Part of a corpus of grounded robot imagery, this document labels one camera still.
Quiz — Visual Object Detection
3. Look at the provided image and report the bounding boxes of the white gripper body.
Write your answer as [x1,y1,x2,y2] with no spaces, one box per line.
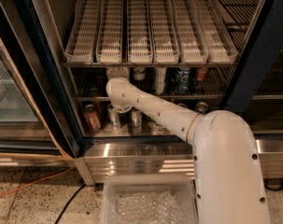
[106,67,129,79]

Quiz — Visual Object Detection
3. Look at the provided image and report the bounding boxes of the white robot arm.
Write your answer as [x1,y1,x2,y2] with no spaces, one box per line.
[106,71,271,224]

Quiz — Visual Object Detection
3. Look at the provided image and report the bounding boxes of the tall white can middle shelf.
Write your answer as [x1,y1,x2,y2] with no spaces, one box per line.
[155,67,167,95]

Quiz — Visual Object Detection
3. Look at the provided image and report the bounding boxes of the red-orange can bottom shelf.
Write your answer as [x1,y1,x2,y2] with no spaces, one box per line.
[83,105,102,132]

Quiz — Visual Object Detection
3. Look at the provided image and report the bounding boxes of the silver can bottom left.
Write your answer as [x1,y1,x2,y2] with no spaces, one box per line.
[107,104,120,130]

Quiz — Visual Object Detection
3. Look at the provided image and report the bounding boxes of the blue can middle shelf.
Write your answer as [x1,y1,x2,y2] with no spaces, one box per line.
[174,68,190,95]

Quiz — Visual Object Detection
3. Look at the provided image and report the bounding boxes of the red can middle shelf right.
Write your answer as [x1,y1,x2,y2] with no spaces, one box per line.
[195,67,209,81]

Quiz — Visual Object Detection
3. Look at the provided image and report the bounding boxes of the blue white can bottom shelf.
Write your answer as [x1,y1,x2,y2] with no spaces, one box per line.
[196,102,209,114]

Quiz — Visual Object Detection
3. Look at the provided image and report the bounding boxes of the stainless steel fridge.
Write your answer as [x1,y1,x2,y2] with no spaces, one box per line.
[9,0,283,187]

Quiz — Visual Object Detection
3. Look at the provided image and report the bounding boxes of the open glass fridge door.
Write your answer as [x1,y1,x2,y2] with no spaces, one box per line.
[0,0,79,158]

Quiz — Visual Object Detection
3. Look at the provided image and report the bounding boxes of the clear plastic bin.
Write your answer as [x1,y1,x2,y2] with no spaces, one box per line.
[99,174,199,224]

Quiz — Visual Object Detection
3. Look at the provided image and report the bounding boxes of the middle wire shelf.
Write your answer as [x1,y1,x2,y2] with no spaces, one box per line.
[72,67,230,101]

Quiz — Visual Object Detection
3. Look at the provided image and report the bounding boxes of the orange cable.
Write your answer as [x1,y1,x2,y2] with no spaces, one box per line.
[0,167,75,202]

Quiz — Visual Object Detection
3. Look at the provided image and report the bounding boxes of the black cable left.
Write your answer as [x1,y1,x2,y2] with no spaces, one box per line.
[54,184,87,224]

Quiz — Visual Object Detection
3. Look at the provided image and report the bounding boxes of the black cable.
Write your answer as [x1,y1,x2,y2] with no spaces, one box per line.
[263,178,283,192]
[54,184,87,224]

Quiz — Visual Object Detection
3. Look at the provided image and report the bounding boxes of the black cable right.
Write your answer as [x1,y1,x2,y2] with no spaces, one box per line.
[263,178,283,192]

